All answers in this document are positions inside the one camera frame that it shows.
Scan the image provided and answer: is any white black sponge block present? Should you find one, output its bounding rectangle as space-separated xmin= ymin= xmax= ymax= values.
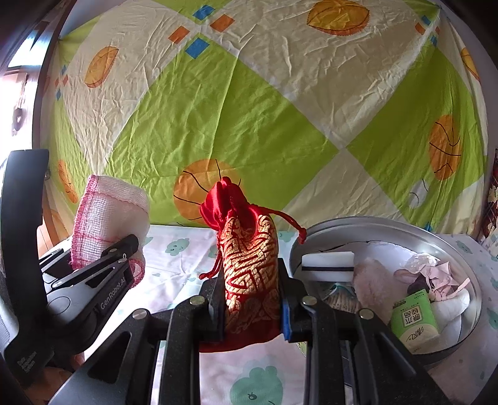
xmin=300 ymin=251 xmax=355 ymax=283

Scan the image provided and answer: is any pink edged white towel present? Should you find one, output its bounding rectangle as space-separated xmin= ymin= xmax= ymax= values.
xmin=71 ymin=175 xmax=149 ymax=285

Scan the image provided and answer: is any clear plastic wrapper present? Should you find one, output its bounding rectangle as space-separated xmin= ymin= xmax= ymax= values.
xmin=404 ymin=253 xmax=439 ymax=273

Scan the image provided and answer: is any red embroidered pouch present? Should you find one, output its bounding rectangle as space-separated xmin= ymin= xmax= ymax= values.
xmin=199 ymin=176 xmax=306 ymax=353

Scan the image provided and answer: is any basketball pattern hanging sheet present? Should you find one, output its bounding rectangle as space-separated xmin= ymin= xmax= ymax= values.
xmin=40 ymin=1 xmax=488 ymax=234

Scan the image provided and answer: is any round cookie tin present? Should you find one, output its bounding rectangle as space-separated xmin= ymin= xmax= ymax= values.
xmin=288 ymin=217 xmax=482 ymax=365

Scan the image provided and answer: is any green tissue pack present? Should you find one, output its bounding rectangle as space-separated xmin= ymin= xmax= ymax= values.
xmin=390 ymin=289 xmax=440 ymax=353

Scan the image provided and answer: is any wooden door frame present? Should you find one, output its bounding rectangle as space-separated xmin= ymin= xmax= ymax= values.
xmin=1 ymin=1 xmax=75 ymax=160

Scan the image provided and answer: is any pink fluffy puff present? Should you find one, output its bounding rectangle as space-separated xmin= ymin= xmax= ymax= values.
xmin=352 ymin=258 xmax=407 ymax=325

